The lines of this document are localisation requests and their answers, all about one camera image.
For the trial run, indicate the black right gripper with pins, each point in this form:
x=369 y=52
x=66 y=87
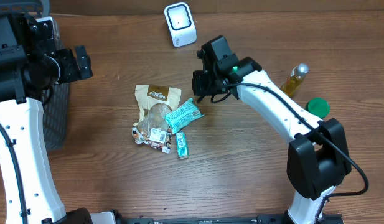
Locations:
x=200 y=83

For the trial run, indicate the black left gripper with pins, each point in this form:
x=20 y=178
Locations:
x=73 y=73

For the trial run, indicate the teal snack packet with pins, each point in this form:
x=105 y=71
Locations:
x=183 y=116

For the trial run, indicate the brown cookie pouch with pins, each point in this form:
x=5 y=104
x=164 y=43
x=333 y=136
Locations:
x=154 y=103

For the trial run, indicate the green Kleenex tissue pack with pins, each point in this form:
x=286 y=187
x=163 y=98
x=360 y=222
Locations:
x=182 y=148

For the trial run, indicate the small printed snack bag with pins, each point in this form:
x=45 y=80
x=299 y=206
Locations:
x=156 y=138

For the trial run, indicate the yellow bottle silver cap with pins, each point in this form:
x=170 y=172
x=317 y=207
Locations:
x=293 y=82

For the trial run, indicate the green white tissue cup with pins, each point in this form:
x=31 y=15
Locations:
x=318 y=107

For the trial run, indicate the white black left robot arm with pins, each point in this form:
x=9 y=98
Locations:
x=31 y=195

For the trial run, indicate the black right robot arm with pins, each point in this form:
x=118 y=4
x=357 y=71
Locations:
x=318 y=156

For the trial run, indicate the white barcode scanner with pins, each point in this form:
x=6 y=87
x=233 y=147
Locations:
x=181 y=24

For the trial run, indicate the grey plastic mesh basket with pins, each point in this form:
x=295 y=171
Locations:
x=56 y=107

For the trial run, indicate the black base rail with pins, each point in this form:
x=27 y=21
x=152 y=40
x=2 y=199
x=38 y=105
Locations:
x=210 y=221

